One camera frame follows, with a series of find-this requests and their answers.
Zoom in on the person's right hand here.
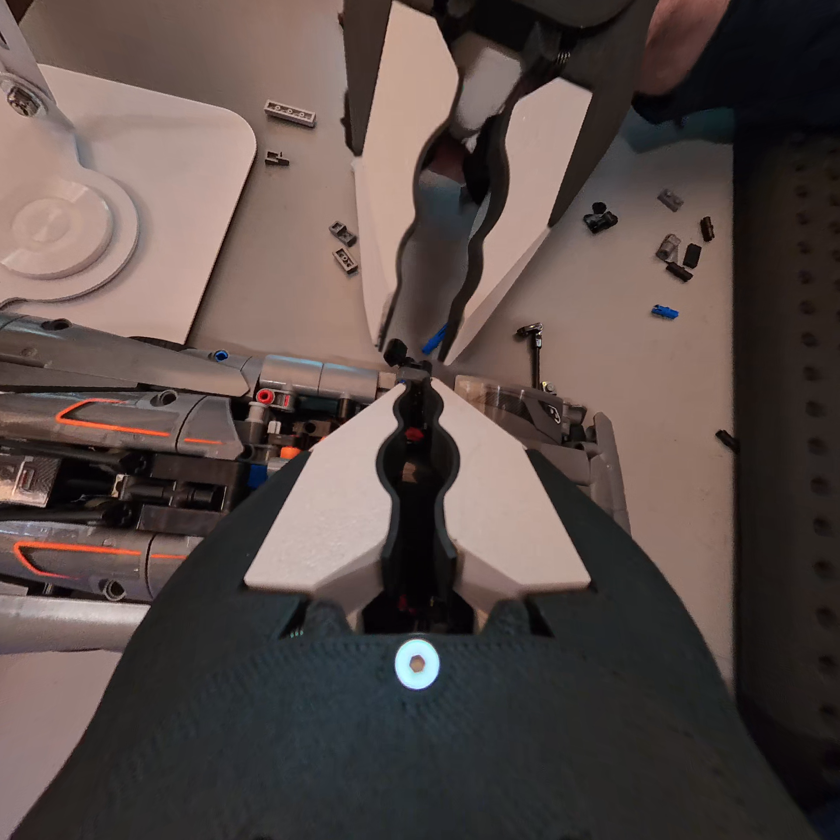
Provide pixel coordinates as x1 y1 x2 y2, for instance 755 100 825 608
635 0 731 97

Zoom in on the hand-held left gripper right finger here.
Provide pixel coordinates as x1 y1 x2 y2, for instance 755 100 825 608
428 379 593 634

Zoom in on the light grey four-stud lego plate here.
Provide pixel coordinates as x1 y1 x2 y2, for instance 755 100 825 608
264 98 318 128

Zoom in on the white book stand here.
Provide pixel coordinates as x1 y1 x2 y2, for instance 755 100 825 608
0 0 258 343

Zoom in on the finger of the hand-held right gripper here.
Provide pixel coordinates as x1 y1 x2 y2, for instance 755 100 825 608
441 74 596 366
353 2 462 352

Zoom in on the grey lego car model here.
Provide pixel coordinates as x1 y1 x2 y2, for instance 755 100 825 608
0 311 632 657

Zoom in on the black bent lego piece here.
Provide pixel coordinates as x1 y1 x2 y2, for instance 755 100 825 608
516 322 547 391

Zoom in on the black dotted chair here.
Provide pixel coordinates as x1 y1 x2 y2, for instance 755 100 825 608
730 118 840 840

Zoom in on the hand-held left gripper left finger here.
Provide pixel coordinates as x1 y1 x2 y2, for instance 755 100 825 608
243 385 404 634

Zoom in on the person's right forearm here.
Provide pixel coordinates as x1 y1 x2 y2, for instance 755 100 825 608
633 0 840 142

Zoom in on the dark grey lego connector assembly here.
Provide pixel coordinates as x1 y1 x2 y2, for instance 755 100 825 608
384 336 435 398

